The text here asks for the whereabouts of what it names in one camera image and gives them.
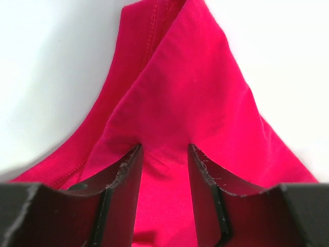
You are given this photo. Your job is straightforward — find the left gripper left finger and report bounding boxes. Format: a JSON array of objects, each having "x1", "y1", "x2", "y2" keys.
[{"x1": 1, "y1": 145, "x2": 143, "y2": 246}]

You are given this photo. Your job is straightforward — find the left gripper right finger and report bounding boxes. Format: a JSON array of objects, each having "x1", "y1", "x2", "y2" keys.
[{"x1": 188, "y1": 144, "x2": 328, "y2": 246}]

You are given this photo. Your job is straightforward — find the magenta t shirt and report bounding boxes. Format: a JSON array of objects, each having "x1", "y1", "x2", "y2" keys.
[{"x1": 15, "y1": 1, "x2": 316, "y2": 246}]

